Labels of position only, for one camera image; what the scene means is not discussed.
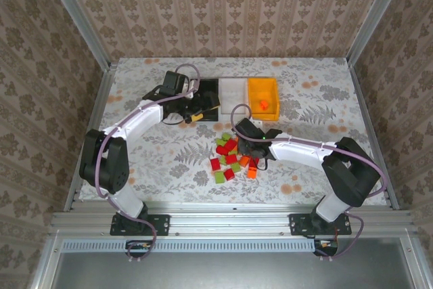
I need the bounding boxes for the aluminium side rail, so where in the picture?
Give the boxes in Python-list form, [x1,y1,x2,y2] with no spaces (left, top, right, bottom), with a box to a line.
[63,61,119,212]
[347,60,401,211]

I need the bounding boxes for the aluminium mounting beam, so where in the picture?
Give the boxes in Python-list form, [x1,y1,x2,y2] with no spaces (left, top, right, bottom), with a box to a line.
[49,200,417,238]

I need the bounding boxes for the grey metal panel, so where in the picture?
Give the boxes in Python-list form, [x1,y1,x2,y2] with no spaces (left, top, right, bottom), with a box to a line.
[50,237,417,289]

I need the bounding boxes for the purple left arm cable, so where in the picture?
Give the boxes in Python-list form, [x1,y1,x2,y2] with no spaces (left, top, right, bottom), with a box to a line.
[95,64,201,265]

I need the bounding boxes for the orange plastic bin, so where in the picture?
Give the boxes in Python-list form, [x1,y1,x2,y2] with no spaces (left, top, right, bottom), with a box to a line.
[247,77,281,123]

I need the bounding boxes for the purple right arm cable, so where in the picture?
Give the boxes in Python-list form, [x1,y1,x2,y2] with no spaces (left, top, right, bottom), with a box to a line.
[231,104,389,263]

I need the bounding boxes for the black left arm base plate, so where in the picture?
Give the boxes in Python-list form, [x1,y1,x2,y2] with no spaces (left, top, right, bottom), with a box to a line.
[110,213,170,237]

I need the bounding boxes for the black plastic bin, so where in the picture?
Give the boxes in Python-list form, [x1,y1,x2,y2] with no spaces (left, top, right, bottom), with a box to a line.
[191,78,221,123]

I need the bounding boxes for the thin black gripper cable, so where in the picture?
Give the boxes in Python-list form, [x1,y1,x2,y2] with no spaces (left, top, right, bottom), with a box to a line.
[161,114,190,127]
[255,156,273,172]

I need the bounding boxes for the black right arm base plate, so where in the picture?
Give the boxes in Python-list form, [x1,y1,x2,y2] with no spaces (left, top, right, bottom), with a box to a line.
[289,213,352,237]

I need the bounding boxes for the grey slotted cable duct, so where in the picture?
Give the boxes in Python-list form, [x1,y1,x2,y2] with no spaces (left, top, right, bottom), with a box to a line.
[62,238,317,253]

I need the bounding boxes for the white plastic bin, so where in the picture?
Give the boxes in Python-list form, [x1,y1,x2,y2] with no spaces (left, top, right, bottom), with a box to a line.
[219,78,250,116]

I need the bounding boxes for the aluminium lower frame rail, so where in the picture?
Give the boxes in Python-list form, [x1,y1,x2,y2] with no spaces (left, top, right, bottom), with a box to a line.
[28,231,65,289]
[401,236,433,289]

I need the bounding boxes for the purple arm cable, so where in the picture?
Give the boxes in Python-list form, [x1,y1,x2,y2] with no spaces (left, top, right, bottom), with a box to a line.
[95,64,201,265]
[231,104,389,263]

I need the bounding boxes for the thin black right gripper cable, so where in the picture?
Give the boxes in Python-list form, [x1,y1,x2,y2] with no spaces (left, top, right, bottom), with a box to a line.
[255,156,273,172]

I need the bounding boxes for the floral tablecloth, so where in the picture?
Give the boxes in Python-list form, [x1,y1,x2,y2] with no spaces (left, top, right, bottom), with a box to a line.
[78,57,389,207]

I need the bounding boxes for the aluminium frame post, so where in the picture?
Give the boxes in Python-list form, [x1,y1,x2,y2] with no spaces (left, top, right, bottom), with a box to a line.
[345,0,413,68]
[39,0,112,70]

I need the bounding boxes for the thin black left gripper cable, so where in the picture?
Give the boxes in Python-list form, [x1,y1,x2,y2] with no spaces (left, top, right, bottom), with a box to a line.
[161,114,190,127]

